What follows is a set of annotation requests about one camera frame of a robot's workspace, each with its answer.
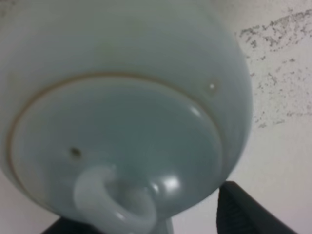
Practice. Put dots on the light blue porcelain teapot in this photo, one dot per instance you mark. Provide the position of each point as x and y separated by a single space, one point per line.
120 114

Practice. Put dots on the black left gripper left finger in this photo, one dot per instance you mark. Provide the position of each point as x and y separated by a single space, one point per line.
66 226

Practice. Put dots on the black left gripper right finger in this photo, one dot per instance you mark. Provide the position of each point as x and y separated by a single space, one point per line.
239 213

